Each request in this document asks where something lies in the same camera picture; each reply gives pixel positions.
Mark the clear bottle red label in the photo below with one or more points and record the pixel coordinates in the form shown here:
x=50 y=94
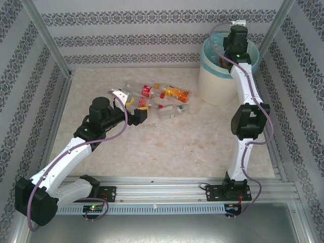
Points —
x=146 y=89
x=142 y=102

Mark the clear bottle green white cap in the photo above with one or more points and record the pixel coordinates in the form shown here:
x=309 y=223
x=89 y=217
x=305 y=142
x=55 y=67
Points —
x=167 y=114

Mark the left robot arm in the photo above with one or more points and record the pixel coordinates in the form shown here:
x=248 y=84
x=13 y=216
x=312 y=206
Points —
x=63 y=159

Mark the white waste bin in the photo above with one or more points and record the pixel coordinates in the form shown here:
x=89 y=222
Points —
x=217 y=88

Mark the orange juice bottle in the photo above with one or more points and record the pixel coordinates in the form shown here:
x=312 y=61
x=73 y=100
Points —
x=177 y=94

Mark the grey metal panel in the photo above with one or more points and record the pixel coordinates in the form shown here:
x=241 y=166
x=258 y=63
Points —
x=162 y=227

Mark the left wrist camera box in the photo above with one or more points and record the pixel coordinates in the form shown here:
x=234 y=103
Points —
x=120 y=95

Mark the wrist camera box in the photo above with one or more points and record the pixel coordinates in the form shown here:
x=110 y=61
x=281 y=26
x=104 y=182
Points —
x=239 y=23
x=120 y=95

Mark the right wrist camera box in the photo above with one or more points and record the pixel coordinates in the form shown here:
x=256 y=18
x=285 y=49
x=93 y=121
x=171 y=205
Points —
x=239 y=23

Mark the aluminium corner post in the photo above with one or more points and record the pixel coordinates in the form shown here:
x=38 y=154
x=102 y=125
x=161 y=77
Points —
x=48 y=38
x=277 y=25

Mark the aluminium side rail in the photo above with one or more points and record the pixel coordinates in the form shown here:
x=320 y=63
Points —
x=279 y=169
x=66 y=88

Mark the aluminium mounting rail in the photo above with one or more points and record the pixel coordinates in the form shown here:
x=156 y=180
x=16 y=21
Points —
x=162 y=192

